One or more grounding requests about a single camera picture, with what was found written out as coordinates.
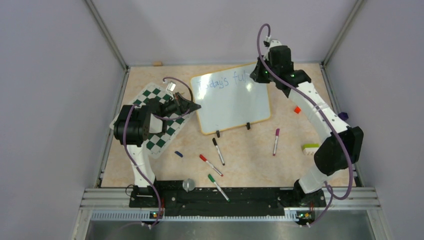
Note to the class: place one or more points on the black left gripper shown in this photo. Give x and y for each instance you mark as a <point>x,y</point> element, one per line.
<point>180,103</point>

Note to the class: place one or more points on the red capped marker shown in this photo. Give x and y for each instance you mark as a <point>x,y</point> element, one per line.
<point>211,165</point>

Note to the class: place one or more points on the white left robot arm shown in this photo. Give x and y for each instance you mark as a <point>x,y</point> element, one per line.
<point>143,173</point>

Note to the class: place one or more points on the yellow framed whiteboard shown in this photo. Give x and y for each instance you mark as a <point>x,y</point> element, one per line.
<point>229,98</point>

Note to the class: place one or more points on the grey round knob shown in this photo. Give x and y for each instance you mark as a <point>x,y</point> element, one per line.
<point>188,185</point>

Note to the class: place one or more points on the green white eraser block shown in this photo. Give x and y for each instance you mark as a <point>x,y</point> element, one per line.
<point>310,148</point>

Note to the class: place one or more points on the black capped marker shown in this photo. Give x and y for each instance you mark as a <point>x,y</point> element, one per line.
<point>219,152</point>

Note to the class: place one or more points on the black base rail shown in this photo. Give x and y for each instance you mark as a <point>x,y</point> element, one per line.
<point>175,201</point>

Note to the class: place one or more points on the blue marker cap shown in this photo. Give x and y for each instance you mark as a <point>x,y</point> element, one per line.
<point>178,153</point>

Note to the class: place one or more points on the small wooden block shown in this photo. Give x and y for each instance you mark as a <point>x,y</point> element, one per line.
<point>157,64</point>

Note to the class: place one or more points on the green white chessboard mat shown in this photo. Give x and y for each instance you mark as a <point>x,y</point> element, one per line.
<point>147,133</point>

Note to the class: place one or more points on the purple plastic piece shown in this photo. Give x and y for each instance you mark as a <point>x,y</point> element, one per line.
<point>344,116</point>

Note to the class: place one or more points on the red plastic block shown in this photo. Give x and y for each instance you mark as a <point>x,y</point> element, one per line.
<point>297,110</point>

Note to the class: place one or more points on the purple capped marker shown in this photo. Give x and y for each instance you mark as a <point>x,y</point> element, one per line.
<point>277,132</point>

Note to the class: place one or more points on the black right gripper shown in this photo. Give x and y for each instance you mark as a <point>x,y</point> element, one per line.
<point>257,75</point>

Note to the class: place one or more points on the green capped marker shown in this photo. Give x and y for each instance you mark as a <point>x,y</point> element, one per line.
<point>210,177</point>

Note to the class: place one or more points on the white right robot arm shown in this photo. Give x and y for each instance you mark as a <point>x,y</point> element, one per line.
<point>340,144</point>

